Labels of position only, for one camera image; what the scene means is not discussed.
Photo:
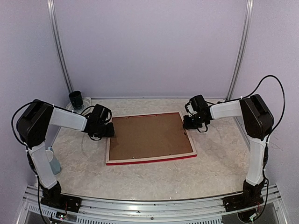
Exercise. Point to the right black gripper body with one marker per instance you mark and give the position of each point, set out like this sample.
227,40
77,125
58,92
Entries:
194,123

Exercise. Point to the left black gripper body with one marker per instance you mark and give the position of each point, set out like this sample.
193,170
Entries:
103,132

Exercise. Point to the red wooden picture frame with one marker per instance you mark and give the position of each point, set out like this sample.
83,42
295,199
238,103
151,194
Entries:
151,161

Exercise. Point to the brown backing board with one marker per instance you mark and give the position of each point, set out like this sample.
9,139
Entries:
149,137

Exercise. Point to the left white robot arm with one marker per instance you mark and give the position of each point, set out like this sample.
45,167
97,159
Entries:
31,130

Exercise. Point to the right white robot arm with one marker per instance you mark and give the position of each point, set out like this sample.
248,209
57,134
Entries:
258,122

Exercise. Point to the white round plate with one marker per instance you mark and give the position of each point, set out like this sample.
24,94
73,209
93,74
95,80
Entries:
86,103

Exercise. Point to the black cup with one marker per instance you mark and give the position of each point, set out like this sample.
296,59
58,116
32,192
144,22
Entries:
76,99

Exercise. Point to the light blue paper cup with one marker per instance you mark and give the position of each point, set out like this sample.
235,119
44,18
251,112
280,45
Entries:
53,161

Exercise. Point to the front aluminium rail base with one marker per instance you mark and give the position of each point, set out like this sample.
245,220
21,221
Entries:
207,210

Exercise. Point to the right aluminium corner post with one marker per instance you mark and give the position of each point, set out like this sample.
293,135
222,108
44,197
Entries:
241,49

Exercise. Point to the aluminium corner post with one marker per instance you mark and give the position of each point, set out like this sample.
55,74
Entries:
58,45
241,49

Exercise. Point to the left aluminium corner post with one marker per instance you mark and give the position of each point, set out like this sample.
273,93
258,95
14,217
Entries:
58,45

